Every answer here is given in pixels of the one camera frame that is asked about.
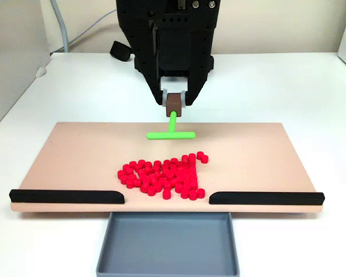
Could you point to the red granule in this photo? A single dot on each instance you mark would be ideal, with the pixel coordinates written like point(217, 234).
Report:
point(157, 163)
point(137, 182)
point(146, 183)
point(137, 167)
point(133, 164)
point(176, 166)
point(200, 192)
point(194, 178)
point(167, 162)
point(192, 156)
point(193, 164)
point(144, 188)
point(193, 194)
point(151, 177)
point(187, 183)
point(186, 187)
point(147, 164)
point(142, 172)
point(171, 175)
point(155, 168)
point(185, 192)
point(148, 169)
point(181, 178)
point(167, 194)
point(179, 189)
point(127, 166)
point(141, 162)
point(154, 183)
point(166, 166)
point(204, 158)
point(129, 171)
point(200, 154)
point(143, 177)
point(180, 163)
point(193, 188)
point(130, 183)
point(177, 173)
point(158, 187)
point(180, 183)
point(185, 157)
point(173, 183)
point(132, 177)
point(187, 163)
point(188, 178)
point(174, 160)
point(124, 179)
point(165, 171)
point(194, 183)
point(159, 173)
point(165, 181)
point(121, 173)
point(151, 190)

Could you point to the green T pusher brown block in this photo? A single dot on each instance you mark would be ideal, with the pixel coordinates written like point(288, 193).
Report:
point(170, 135)

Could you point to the black edge rail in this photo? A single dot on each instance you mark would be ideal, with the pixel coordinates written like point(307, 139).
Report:
point(66, 196)
point(265, 198)

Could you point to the beige board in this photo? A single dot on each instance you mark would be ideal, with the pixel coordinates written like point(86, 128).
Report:
point(75, 158)

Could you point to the small white table clip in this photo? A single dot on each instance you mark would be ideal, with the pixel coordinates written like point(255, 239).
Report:
point(41, 72)

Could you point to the grey tray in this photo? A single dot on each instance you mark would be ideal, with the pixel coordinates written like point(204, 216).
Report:
point(167, 245)

